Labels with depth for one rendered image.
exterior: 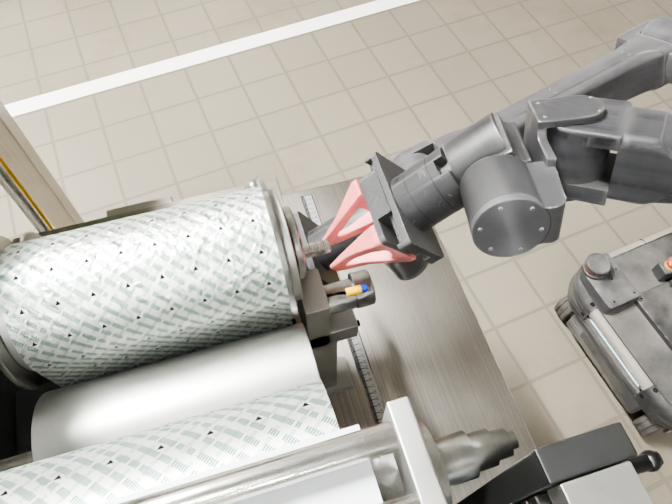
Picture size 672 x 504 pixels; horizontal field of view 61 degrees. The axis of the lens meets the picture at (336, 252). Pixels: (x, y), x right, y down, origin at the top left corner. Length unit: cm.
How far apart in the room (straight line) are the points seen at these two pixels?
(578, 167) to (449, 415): 48
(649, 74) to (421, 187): 41
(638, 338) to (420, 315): 100
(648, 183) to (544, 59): 233
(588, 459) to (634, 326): 152
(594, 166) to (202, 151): 197
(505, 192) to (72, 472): 33
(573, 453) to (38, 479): 30
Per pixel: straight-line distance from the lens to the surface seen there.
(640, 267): 194
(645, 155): 50
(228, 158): 231
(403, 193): 51
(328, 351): 72
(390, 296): 94
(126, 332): 54
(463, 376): 90
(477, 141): 49
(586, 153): 50
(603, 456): 33
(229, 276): 51
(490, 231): 44
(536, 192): 44
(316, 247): 55
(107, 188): 234
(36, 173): 162
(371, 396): 88
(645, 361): 181
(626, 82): 81
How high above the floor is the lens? 174
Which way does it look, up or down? 59 degrees down
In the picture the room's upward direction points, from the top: straight up
